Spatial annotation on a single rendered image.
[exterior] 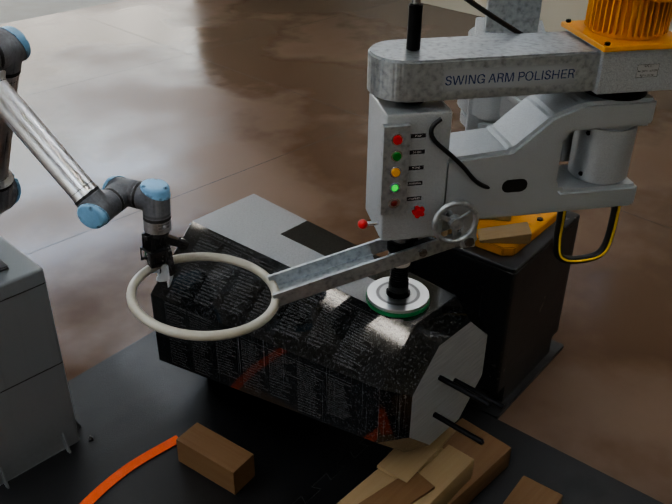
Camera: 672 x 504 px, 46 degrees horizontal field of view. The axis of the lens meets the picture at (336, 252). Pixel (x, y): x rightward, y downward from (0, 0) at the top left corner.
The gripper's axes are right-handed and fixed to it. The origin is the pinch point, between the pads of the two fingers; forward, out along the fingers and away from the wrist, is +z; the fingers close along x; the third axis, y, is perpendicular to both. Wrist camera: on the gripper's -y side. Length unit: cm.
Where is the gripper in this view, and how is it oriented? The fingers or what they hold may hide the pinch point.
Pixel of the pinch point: (166, 279)
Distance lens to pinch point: 277.1
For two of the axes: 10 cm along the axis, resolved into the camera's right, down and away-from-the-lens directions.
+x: 6.6, 4.1, -6.3
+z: -0.6, 8.7, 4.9
